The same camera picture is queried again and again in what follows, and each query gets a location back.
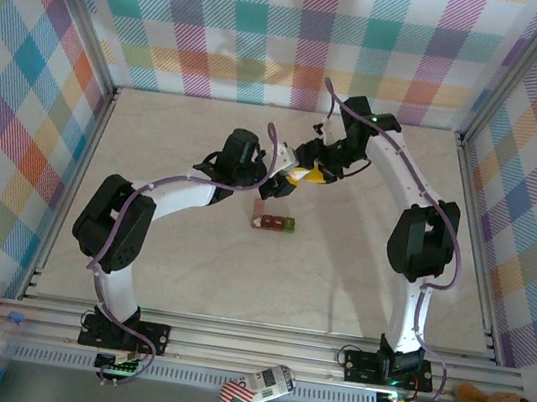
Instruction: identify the row of coloured blocks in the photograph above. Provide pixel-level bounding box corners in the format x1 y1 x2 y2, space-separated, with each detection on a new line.
248 197 300 236

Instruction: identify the flag print newspaper can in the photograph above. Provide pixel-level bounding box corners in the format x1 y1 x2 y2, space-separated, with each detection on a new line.
217 354 300 402

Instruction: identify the left black electronics board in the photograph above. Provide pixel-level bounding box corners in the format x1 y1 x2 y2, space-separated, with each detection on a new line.
94 349 145 378

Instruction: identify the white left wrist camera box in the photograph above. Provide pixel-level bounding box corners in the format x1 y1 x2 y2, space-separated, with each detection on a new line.
270 139 302 179

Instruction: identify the aluminium right table rail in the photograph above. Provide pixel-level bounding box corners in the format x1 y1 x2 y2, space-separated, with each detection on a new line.
425 131 532 369

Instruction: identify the aluminium table rail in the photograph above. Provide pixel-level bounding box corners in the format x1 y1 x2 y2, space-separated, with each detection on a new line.
425 131 532 369
18 76 121 310

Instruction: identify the aluminium left table rail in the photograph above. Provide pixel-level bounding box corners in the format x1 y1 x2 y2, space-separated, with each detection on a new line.
18 76 121 310

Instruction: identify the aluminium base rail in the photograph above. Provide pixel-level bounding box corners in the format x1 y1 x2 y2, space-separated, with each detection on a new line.
0 285 528 402

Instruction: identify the aluminium right frame post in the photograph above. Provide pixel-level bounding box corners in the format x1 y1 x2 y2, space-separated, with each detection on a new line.
457 0 537 156

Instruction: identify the aluminium frame post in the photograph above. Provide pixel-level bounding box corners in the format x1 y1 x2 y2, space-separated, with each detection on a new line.
10 0 133 101
457 0 537 156

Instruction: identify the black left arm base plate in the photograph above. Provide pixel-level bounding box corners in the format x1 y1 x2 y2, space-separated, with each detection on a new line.
77 312 173 359

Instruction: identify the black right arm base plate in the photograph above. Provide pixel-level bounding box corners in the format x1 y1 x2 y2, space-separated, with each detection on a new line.
340 348 438 394

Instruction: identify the grey slotted cable duct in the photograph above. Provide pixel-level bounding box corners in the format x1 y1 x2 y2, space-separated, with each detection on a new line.
1 339 385 402

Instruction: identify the aluminium left frame post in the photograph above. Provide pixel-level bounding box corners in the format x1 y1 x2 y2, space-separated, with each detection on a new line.
10 0 133 101

